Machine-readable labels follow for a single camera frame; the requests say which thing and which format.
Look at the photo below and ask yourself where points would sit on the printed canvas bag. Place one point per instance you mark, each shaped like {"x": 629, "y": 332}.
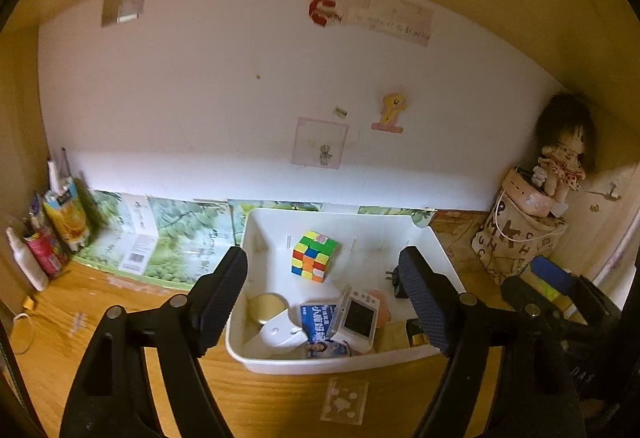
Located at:
{"x": 505, "y": 243}

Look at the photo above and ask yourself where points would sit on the leaf print paper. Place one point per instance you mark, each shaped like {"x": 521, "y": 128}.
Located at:
{"x": 175, "y": 228}

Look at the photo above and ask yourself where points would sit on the small green wall sticker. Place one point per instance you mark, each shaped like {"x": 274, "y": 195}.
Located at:
{"x": 341, "y": 111}

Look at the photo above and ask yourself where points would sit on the colourful puzzle cube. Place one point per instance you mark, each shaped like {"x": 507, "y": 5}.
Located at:
{"x": 315, "y": 258}

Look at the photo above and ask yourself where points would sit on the white cardboard box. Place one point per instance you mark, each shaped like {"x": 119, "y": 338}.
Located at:
{"x": 140, "y": 243}

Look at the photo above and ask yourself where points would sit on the small wall hook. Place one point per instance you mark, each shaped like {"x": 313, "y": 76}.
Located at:
{"x": 611, "y": 190}

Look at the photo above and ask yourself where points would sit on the clear acrylic block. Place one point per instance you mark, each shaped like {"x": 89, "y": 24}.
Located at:
{"x": 345, "y": 400}

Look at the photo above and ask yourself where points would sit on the brown haired doll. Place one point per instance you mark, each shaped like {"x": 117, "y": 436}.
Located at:
{"x": 562, "y": 152}

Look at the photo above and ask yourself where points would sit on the red wall sticker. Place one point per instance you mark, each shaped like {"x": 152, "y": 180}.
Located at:
{"x": 322, "y": 10}

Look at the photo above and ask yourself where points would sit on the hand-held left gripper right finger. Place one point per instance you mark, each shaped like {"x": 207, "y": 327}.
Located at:
{"x": 425, "y": 298}

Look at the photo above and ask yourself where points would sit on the white compact camera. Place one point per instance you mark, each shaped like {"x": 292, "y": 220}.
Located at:
{"x": 357, "y": 323}

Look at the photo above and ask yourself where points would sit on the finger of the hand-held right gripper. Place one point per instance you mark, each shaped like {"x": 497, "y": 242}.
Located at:
{"x": 550, "y": 268}
{"x": 517, "y": 293}

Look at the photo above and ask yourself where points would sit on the gold round compact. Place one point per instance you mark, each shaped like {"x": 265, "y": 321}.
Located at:
{"x": 267, "y": 308}

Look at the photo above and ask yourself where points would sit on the red snack packet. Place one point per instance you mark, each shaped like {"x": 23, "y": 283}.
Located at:
{"x": 45, "y": 253}

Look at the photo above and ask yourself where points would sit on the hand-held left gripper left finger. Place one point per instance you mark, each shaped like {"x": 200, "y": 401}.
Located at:
{"x": 225, "y": 298}

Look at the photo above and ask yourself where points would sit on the black plug charger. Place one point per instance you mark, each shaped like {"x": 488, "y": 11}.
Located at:
{"x": 400, "y": 285}

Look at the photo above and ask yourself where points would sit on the yellow pony wall sticker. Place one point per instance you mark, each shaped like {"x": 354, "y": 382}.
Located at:
{"x": 392, "y": 110}

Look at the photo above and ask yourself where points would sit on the white tube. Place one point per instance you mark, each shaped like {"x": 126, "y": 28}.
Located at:
{"x": 56, "y": 175}

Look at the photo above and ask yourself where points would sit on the white round container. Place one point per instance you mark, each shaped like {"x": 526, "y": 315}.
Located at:
{"x": 280, "y": 333}

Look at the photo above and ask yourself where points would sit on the white plastic storage bin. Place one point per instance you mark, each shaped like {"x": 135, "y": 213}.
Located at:
{"x": 370, "y": 238}

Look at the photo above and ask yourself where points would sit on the pink square wall sticker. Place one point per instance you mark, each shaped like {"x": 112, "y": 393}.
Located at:
{"x": 320, "y": 142}

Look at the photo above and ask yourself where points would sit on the paper wall note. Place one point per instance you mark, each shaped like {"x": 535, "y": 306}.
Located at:
{"x": 390, "y": 12}

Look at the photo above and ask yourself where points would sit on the blue floss pick box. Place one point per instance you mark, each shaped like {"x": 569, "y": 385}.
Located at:
{"x": 317, "y": 318}

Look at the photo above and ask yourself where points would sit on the green perfume bottle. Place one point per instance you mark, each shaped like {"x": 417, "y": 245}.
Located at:
{"x": 417, "y": 335}

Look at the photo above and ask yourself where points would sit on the pink spotted box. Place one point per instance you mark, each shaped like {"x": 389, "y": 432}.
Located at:
{"x": 525, "y": 195}

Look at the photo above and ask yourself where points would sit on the white spray bottle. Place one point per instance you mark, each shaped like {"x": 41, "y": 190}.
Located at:
{"x": 27, "y": 263}

